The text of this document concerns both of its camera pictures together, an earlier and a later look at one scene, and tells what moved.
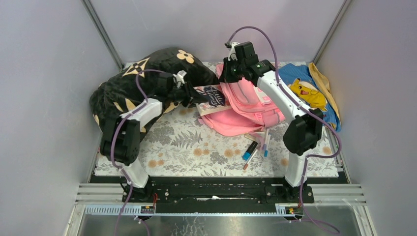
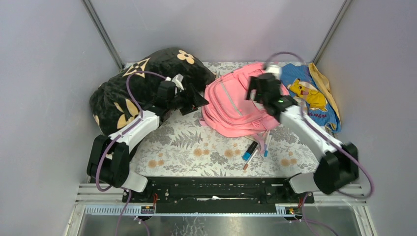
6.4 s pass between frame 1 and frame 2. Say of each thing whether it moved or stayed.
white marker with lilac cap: stayed
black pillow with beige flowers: stayed
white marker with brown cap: stayed
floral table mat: stayed
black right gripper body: moved
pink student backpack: moved
